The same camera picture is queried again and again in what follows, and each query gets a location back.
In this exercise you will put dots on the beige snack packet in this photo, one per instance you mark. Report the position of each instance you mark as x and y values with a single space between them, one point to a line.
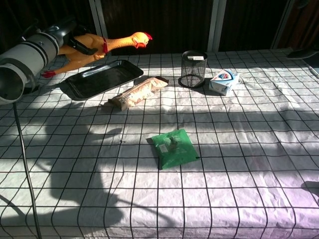
139 93

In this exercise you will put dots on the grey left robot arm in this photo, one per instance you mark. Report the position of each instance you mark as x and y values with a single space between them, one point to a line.
27 59

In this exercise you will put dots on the dark metal tray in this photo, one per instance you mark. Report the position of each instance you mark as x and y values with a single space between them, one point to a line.
102 79

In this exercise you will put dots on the grey window frame bar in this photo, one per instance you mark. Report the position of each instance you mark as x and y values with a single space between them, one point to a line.
282 25
97 17
216 25

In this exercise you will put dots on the white card in cup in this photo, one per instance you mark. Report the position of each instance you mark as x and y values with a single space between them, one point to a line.
195 57

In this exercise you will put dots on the black mesh pen cup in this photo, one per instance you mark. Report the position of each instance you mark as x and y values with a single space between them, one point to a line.
193 72

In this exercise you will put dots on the white and blue tissue box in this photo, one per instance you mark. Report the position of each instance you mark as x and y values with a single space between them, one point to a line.
223 83

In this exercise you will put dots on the orange rubber chicken toy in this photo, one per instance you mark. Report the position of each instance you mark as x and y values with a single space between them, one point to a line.
119 43

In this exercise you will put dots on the green snack pouch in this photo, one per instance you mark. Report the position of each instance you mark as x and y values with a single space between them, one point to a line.
174 149

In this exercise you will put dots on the white black-checked tablecloth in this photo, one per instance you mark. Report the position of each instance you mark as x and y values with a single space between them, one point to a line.
224 149

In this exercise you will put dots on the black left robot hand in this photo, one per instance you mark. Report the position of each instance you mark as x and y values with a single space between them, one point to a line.
64 28

